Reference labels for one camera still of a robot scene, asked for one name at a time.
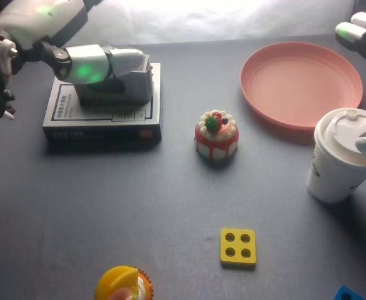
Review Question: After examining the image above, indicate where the orange cupcake toy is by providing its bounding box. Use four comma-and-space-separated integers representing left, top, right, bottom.
94, 265, 154, 300

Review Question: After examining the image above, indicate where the grey table cloth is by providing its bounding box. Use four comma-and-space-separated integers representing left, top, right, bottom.
0, 32, 366, 300

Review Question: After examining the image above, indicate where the calculator box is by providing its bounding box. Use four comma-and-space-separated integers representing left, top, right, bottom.
42, 62, 164, 153

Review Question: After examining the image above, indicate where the yellow four-hole block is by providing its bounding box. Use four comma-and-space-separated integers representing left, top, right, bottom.
219, 227, 258, 268

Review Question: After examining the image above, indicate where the cream paper cup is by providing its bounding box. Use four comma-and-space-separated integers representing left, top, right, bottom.
306, 107, 366, 204

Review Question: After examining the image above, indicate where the strawberry cake toy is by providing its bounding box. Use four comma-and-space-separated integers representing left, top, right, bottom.
194, 109, 240, 165

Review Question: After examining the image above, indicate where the white cloth sheet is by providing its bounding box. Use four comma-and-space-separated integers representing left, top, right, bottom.
84, 0, 366, 45

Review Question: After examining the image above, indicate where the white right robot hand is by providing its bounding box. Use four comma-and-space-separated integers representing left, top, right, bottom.
334, 2, 366, 161

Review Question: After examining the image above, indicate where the blue toy block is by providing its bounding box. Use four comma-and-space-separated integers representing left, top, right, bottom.
331, 284, 366, 300

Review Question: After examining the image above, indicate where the pink round plate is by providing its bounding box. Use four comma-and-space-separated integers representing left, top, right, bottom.
240, 42, 364, 131

